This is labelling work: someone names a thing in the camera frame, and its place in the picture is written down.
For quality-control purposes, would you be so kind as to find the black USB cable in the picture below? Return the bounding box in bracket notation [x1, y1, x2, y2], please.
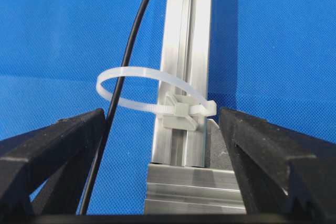
[78, 0, 163, 216]

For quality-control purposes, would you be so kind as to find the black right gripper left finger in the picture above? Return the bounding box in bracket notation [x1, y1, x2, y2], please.
[1, 109, 106, 221]

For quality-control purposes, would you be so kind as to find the clear zip tie mount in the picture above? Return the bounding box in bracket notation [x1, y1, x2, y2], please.
[162, 93, 198, 131]

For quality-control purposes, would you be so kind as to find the grey corner bracket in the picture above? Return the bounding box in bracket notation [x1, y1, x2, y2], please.
[205, 119, 233, 170]

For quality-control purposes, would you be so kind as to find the aluminium extrusion frame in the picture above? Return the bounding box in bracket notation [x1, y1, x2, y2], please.
[144, 0, 246, 214]

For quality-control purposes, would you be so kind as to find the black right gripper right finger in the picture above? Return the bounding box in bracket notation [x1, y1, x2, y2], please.
[219, 108, 335, 223]

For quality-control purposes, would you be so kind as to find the white zip tie loop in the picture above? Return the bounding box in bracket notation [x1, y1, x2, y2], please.
[96, 67, 217, 117]

